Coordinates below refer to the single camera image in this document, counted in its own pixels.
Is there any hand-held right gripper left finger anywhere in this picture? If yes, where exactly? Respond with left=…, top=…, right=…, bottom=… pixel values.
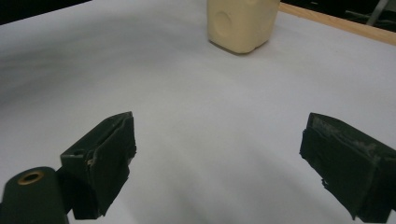
left=57, top=111, right=138, bottom=220

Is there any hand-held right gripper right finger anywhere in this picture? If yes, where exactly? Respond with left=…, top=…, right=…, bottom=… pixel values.
left=299, top=112, right=396, bottom=223

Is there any cream square cup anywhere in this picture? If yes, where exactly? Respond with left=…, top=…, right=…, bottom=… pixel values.
left=206, top=0, right=281, bottom=55

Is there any white metal stand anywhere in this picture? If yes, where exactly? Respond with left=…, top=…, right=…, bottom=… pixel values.
left=365, top=0, right=390, bottom=26

